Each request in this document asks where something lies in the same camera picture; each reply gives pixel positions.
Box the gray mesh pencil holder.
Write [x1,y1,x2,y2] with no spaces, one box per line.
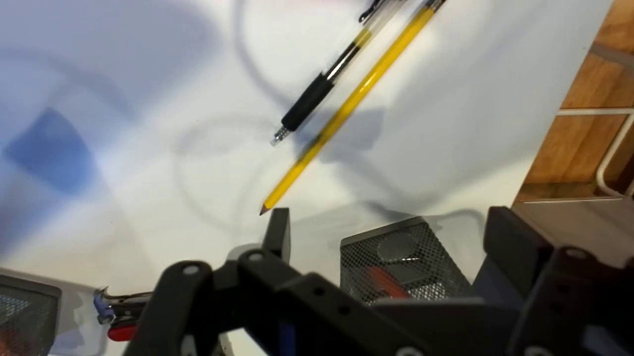
[340,211,486,306]

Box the white wire frame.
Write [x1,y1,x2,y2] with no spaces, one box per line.
[556,106,634,199]

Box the yellow pencil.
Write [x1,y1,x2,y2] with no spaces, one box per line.
[258,0,449,217]

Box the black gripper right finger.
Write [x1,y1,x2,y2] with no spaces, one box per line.
[482,203,634,356]

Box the black clear ballpoint pen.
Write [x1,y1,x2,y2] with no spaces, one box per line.
[270,0,391,146]

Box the red pen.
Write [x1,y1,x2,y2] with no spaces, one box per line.
[365,263,413,302]

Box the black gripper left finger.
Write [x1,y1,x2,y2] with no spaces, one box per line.
[122,205,405,356]

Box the red pocket knife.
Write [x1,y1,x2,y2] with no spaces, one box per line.
[106,318,148,344]

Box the gray cabinet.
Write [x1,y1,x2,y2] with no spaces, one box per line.
[514,195,634,269]

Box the blue keychain tag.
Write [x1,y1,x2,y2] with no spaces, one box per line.
[92,286,118,326]

